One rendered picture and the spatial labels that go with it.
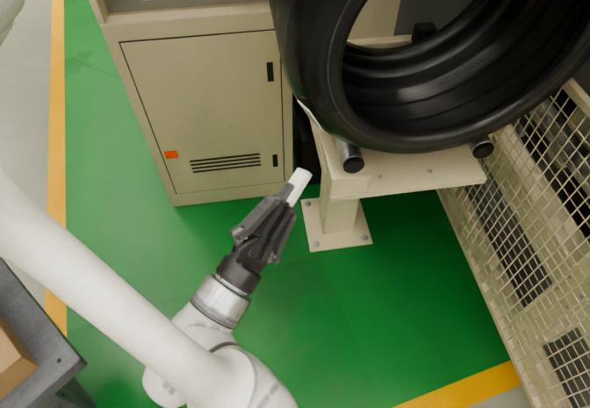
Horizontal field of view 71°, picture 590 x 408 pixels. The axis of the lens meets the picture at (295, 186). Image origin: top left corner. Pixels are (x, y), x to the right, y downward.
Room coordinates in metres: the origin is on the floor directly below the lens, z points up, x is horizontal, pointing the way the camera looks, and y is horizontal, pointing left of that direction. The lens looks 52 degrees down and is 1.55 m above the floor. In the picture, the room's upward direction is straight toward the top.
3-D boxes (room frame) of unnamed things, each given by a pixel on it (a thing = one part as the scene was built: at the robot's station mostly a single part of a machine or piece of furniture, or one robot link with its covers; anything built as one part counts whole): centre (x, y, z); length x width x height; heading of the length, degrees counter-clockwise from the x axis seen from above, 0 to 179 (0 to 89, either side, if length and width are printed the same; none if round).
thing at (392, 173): (0.75, -0.23, 0.80); 0.37 x 0.36 x 0.02; 98
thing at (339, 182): (0.73, -0.10, 0.83); 0.36 x 0.09 x 0.06; 8
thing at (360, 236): (1.00, -0.18, 0.01); 0.27 x 0.27 x 0.02; 8
